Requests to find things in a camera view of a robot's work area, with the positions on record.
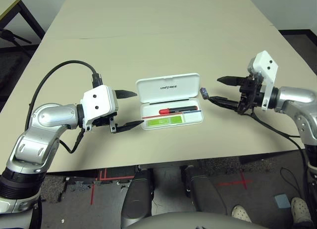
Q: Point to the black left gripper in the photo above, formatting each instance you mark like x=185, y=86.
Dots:
x=104, y=121

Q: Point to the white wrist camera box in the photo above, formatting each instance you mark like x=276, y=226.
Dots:
x=266, y=65
x=99, y=100

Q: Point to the white plastic pencil case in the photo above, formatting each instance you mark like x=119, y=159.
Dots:
x=168, y=86

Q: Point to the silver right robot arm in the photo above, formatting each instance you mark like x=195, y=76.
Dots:
x=294, y=96

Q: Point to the dark grey left robot leg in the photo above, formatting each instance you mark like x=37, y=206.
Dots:
x=136, y=199

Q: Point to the red and black marker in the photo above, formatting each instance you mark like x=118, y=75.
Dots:
x=178, y=109

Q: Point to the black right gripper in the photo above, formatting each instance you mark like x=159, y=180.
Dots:
x=251, y=95

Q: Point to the white perforated shoe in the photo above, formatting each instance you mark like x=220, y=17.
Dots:
x=241, y=213
x=301, y=209

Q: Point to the blue paper sheet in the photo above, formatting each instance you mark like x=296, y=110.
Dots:
x=282, y=201

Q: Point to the dark grey right robot leg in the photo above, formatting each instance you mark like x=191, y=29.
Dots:
x=203, y=192

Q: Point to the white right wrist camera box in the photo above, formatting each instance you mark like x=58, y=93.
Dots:
x=266, y=65

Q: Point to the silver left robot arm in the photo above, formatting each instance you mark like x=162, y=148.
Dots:
x=54, y=115

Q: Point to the black tripod stand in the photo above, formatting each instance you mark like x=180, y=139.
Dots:
x=10, y=35

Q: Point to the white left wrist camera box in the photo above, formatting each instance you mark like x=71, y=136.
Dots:
x=99, y=100

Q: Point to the black framed side table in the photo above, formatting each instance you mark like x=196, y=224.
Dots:
x=32, y=21

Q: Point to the dark grey robot leg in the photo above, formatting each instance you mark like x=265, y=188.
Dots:
x=203, y=192
x=136, y=199

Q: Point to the green eraser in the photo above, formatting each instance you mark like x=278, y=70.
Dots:
x=163, y=121

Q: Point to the grey robot torso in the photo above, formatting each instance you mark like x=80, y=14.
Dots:
x=185, y=222

